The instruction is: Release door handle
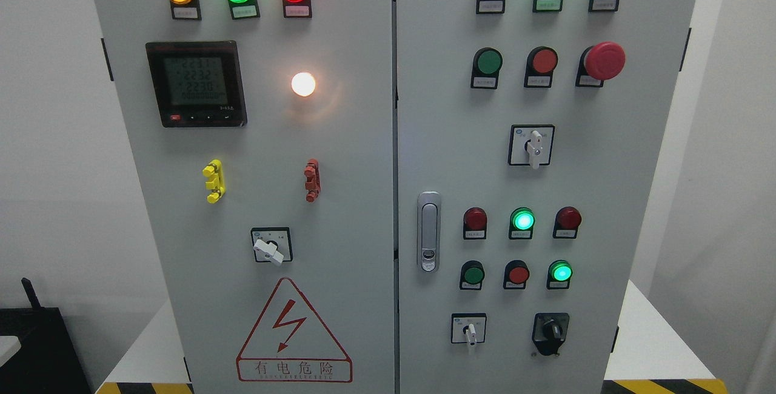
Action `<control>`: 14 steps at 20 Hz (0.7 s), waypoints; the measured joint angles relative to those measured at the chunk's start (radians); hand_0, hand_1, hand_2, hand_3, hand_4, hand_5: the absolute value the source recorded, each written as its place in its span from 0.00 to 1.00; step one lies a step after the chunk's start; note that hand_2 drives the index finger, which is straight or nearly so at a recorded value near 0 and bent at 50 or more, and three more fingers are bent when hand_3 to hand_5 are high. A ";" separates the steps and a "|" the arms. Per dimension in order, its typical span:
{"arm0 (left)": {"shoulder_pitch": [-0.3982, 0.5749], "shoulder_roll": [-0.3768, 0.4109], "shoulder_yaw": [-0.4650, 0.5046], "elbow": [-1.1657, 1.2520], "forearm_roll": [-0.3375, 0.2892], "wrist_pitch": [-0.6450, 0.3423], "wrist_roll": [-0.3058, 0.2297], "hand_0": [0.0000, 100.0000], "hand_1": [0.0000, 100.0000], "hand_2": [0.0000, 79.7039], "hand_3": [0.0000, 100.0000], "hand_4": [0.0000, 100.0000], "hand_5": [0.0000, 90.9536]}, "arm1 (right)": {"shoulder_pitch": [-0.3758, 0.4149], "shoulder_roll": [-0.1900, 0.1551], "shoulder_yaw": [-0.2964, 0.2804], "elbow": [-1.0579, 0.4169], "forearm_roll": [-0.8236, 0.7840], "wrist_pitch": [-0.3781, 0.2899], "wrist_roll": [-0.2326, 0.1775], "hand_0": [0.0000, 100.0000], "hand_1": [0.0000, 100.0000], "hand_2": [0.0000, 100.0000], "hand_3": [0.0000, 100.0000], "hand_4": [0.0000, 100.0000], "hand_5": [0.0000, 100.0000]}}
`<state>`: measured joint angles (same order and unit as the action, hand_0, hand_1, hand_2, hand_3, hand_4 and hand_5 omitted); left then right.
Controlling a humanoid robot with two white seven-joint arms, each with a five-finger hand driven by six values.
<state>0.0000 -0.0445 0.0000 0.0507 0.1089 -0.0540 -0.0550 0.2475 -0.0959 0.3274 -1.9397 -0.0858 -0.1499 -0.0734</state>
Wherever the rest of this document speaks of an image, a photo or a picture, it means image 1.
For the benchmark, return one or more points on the white rotary switch left door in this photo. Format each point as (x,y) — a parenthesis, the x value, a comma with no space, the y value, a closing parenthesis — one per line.
(272,244)

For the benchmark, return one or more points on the red terminal connector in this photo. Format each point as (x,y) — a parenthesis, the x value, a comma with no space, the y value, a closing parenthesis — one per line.
(313,180)

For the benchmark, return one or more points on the green push button upper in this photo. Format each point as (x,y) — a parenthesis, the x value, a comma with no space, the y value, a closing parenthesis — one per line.
(487,64)

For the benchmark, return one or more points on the white selector switch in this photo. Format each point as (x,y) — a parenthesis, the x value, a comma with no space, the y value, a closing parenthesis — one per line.
(530,145)
(468,329)

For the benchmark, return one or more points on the silver door handle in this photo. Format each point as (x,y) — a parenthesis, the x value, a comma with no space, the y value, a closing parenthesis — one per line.
(427,230)

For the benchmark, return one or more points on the green push button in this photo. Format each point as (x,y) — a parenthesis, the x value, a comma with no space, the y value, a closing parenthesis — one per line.
(487,64)
(472,274)

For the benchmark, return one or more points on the right grey cabinet door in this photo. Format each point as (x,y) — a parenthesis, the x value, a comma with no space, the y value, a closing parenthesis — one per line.
(454,140)

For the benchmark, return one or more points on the green push button lower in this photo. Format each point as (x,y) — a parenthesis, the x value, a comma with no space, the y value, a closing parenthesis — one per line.
(472,274)

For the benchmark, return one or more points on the dark red indicator light right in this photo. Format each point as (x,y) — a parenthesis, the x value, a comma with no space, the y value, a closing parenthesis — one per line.
(567,223)

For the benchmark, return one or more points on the black box with antenna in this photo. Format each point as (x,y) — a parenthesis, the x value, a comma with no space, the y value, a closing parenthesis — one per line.
(46,361)

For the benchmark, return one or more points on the red emergency stop mushroom button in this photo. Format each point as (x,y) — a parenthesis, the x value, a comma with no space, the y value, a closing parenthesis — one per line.
(600,62)

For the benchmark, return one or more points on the left grey cabinet door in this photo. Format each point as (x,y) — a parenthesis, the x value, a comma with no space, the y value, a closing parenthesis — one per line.
(342,242)

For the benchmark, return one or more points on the green lit button lower right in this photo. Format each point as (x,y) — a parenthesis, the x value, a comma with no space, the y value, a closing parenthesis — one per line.
(559,275)

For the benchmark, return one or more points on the dark red indicator light left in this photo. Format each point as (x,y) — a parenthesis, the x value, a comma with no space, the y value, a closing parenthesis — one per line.
(475,224)

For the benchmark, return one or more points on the red push button upper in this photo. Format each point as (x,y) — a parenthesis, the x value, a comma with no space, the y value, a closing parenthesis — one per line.
(540,65)

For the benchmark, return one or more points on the red push button lower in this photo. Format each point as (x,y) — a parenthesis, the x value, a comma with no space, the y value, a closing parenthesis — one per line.
(516,274)

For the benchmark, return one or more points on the white selector switch upper right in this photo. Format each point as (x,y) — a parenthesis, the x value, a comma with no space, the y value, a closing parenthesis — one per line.
(530,145)

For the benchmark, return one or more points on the green lit indicator light middle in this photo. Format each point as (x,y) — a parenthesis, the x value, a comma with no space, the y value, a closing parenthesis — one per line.
(521,224)

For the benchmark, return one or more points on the red electrical hazard warning sticker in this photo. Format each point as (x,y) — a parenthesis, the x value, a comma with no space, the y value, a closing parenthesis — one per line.
(291,343)

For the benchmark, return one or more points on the red push button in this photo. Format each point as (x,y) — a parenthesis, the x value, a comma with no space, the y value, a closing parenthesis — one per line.
(540,65)
(516,274)

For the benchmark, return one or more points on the white selector switch lower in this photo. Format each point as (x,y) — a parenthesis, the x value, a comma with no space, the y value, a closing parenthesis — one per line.
(468,329)

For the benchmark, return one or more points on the grey cabinet door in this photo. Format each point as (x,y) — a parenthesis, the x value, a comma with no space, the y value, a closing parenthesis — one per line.
(342,242)
(454,140)

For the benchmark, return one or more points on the black rotary knob switch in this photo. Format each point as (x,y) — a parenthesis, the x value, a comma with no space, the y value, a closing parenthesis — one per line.
(549,332)

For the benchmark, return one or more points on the dark red indicator light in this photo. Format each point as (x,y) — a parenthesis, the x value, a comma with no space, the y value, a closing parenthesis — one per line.
(475,224)
(567,223)

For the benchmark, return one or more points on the yellow terminal connector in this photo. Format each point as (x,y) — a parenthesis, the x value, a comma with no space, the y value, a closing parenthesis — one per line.
(215,182)

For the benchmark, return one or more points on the black digital power meter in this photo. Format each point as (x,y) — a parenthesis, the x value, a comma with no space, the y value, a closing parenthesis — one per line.
(197,84)

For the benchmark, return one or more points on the white lit indicator light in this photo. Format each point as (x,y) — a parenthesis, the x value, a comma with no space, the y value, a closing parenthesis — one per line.
(303,84)

